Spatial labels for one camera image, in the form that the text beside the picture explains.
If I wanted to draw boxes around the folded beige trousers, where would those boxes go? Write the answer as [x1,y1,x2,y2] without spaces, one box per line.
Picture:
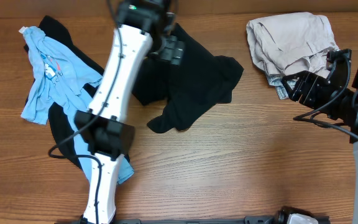
[246,12,339,78]

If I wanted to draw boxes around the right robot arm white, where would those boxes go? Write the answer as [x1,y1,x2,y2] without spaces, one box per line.
[281,49,358,223]

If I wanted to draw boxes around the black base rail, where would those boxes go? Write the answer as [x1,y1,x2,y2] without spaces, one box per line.
[54,206,331,224]

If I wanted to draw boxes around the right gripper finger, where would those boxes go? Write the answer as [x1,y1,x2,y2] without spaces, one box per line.
[284,85,300,101]
[281,70,308,90]

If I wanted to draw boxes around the light blue t-shirt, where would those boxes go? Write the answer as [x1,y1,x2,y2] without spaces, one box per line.
[19,26,135,185]

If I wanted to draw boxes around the black t-shirt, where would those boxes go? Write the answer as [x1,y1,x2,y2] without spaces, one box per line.
[132,24,244,133]

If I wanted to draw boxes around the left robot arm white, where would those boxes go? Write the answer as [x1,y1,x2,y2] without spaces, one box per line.
[75,0,184,223]

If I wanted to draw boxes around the folded light denim jeans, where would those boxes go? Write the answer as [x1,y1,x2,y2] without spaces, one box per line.
[266,74,288,100]

